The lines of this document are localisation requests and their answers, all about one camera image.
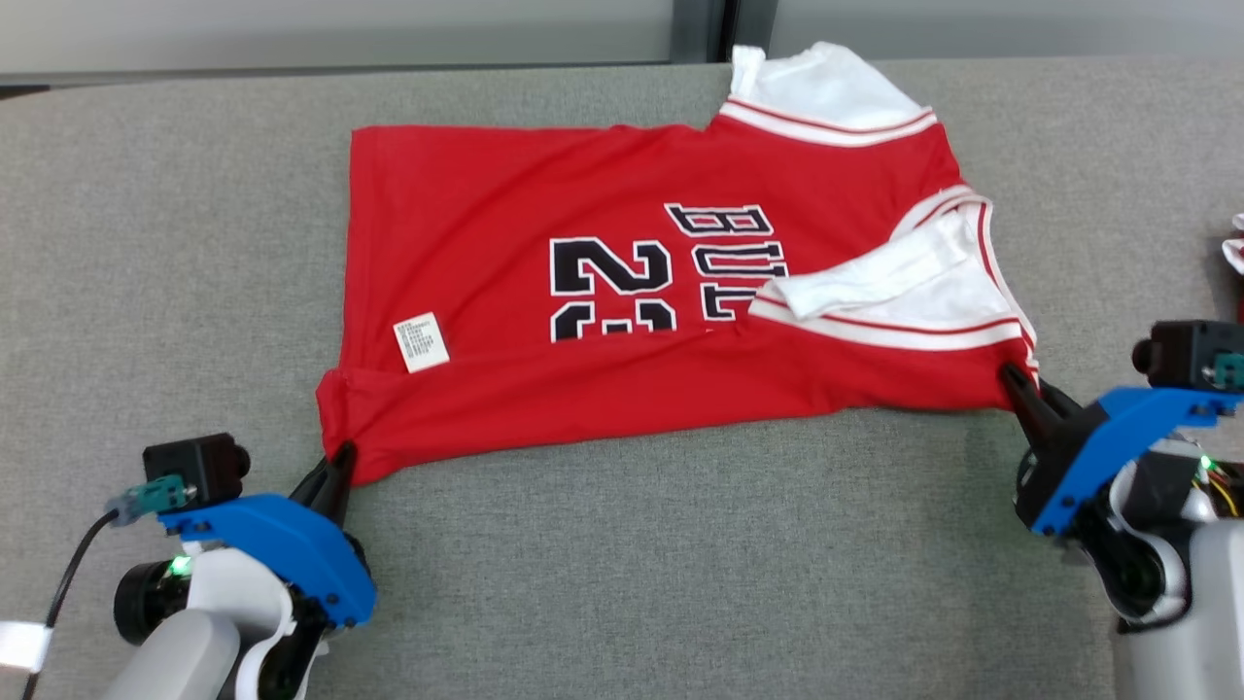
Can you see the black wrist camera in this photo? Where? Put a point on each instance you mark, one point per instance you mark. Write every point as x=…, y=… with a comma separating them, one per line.
x=190, y=467
x=1181, y=352

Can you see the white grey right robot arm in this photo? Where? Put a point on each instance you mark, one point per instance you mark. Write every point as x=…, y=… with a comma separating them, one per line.
x=1195, y=603

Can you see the grey fabric upholstered surface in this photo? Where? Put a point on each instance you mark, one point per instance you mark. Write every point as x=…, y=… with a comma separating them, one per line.
x=622, y=583

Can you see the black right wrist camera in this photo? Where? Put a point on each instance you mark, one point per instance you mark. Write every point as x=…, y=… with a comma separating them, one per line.
x=1181, y=352

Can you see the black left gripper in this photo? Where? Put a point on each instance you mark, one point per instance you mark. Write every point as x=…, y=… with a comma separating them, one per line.
x=296, y=656

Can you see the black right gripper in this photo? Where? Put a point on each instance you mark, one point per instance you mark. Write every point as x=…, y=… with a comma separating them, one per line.
x=1054, y=476

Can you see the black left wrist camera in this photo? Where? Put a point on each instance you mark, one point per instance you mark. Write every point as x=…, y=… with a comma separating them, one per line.
x=190, y=467

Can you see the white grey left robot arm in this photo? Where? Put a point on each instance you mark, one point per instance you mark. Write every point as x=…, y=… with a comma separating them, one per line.
x=194, y=642

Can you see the red white basketball jersey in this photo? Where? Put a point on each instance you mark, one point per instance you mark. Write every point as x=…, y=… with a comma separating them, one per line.
x=583, y=399

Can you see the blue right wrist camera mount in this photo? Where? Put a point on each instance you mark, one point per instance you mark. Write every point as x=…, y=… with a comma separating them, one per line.
x=1118, y=437

